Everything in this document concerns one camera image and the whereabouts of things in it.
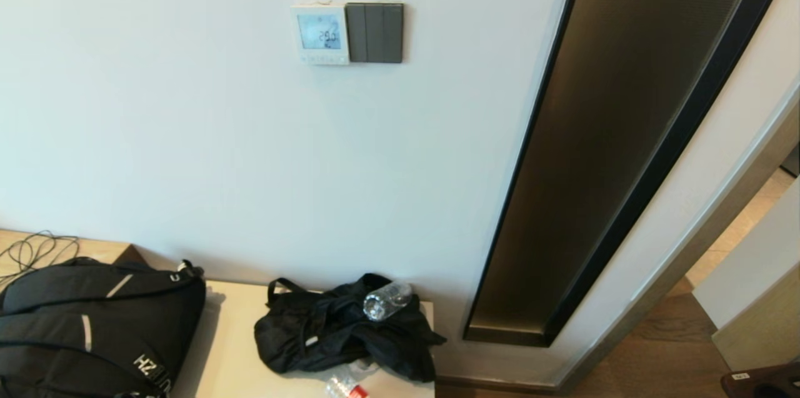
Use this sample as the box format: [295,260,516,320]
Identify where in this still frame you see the white wall thermostat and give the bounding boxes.
[290,3,351,66]

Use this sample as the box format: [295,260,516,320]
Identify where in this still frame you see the clear plastic water bottle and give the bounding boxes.
[362,282,414,322]

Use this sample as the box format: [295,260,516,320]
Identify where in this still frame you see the small crumpled black bag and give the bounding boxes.
[253,272,448,384]

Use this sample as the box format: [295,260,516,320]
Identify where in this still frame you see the red label plastic bottle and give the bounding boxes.
[324,373,371,398]

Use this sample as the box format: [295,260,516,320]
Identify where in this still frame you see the large black backpack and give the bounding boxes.
[0,257,208,398]

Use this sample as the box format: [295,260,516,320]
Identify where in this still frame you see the white door with wooden edge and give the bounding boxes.
[692,176,800,372]

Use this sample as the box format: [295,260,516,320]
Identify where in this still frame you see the dark brown object white label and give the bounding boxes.
[721,362,800,398]

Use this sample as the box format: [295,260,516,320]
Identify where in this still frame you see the grey wall switch panel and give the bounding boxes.
[346,2,404,64]

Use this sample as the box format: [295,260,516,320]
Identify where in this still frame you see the dark bronze recessed wall panel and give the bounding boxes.
[462,0,800,349]

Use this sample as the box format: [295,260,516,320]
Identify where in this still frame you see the grey door frame trim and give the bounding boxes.
[550,79,800,389]

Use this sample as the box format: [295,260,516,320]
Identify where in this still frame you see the thin black cable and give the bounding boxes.
[0,230,81,290]

